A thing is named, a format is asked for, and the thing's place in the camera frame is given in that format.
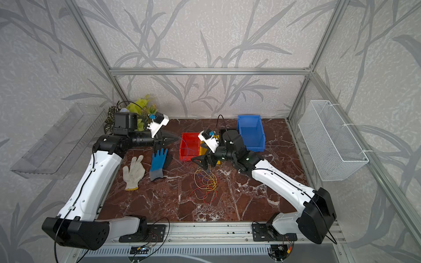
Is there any black plastic bin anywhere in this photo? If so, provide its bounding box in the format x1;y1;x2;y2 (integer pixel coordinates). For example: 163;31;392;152
220;128;239;142

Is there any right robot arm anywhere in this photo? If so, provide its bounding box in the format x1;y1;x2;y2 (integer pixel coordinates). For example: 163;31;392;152
191;129;337;244

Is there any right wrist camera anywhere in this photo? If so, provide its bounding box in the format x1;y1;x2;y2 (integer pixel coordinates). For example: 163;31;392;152
198;128;219;153

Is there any white wire mesh basket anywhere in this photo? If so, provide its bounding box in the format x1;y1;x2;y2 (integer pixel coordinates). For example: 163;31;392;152
298;100;369;181

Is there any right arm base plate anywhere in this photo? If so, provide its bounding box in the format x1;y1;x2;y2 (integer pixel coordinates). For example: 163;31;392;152
251;221;298;242

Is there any blue grey work glove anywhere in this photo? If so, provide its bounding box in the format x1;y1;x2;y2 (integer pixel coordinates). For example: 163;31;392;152
149;148;172;181

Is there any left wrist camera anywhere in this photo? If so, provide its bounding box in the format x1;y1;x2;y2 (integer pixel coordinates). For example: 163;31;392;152
148;112;169;138

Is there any artificial plant in vase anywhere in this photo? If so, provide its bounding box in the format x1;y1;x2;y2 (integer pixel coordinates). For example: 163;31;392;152
104;94;157;134

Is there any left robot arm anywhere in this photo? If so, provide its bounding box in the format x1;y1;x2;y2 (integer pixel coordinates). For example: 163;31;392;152
42;131;178;251

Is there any clear plastic wall shelf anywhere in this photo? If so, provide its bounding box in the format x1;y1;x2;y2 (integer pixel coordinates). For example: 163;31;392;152
11;104;107;180

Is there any red plastic bin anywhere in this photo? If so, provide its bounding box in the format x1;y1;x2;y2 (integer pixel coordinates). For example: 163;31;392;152
179;133;201;162

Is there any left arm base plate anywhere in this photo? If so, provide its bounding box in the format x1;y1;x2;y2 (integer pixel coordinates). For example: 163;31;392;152
118;224;166;243

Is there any blue plastic bin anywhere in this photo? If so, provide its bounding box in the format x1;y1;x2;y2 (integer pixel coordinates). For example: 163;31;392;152
237;115;266;152

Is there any white knit work glove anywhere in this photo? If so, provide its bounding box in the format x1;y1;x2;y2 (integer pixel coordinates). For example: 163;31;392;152
122;155;145;191

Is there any aluminium front rail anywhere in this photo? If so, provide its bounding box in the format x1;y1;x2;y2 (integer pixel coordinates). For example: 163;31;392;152
68;221;346;247

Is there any yellow plastic bin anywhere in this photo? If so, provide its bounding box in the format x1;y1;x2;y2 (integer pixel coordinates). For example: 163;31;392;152
200;142;214;165

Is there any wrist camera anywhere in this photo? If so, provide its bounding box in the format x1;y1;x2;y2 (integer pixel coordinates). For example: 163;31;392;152
198;128;219;153
148;112;169;138

